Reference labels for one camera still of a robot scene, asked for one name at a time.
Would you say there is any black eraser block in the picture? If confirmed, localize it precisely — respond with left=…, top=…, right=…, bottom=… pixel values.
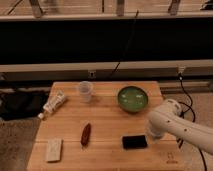
left=122, top=135, right=148, bottom=149

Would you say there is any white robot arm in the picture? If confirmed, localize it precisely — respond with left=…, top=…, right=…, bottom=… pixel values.
left=147, top=99, right=213, bottom=155

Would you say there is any green bowl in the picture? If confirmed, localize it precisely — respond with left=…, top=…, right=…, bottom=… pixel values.
left=117, top=86, right=148, bottom=113

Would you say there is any dark red pepper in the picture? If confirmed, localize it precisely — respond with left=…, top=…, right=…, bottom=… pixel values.
left=81, top=123, right=91, bottom=147

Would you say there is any clear plastic cup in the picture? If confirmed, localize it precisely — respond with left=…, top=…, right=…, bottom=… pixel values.
left=77, top=81, right=93, bottom=102

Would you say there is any white sponge block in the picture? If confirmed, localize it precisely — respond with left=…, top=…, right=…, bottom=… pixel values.
left=46, top=138, right=63, bottom=162

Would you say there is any white tube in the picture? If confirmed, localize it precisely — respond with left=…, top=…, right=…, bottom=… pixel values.
left=38, top=91, right=67, bottom=120

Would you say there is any black cable on floor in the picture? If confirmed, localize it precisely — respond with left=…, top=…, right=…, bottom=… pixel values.
left=173, top=73, right=208, bottom=171

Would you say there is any black hanging cable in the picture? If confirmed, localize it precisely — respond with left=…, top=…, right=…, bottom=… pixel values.
left=109, top=9, right=140, bottom=77

